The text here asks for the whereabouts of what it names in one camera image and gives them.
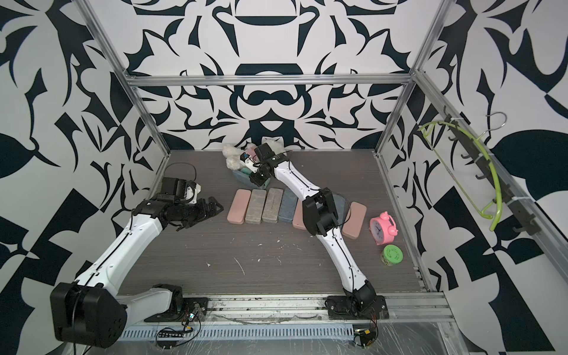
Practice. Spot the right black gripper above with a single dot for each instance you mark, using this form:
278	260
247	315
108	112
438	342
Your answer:
256	179

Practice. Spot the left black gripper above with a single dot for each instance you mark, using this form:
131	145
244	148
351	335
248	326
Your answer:
195	211

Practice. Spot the grey case white glasses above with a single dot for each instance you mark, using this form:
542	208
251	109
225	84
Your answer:
288	207

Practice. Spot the teal case yellow glasses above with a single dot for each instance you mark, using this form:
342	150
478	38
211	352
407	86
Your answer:
272	205

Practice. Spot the teal case black sunglasses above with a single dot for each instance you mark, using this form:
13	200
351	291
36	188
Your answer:
255	206

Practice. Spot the pink case red glasses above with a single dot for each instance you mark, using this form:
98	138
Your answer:
238	209

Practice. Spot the pink case thin glasses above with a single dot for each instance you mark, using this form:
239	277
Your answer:
297	221

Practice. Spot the grey case black sunglasses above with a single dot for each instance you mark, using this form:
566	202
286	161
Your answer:
341	205

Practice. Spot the pink case purple glasses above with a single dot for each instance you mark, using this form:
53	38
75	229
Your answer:
354	221

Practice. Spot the grey teal case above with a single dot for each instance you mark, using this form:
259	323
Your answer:
248	177

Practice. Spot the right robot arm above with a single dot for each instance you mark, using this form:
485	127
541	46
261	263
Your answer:
320	217

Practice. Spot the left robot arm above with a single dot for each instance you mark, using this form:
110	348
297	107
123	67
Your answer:
88	312

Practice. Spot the white pink plush toy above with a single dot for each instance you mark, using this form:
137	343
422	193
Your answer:
233	153

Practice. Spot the pink alarm clock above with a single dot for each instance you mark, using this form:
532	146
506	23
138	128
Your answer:
383	229

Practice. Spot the green round tin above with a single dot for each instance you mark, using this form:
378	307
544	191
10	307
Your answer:
392	255

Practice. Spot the small black electronics box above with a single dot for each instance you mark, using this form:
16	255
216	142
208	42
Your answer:
364	338

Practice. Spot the green clothes hanger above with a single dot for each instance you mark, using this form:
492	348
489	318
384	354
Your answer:
476	192

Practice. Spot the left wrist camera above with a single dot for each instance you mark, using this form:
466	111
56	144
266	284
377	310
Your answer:
192	191

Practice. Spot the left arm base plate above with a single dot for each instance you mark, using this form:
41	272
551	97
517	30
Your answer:
186	308

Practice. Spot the black connector with cables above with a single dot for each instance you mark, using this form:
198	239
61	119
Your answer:
169	334

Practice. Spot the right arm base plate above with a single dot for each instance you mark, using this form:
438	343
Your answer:
342	307

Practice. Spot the black wall hook rack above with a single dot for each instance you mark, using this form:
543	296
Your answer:
491	170

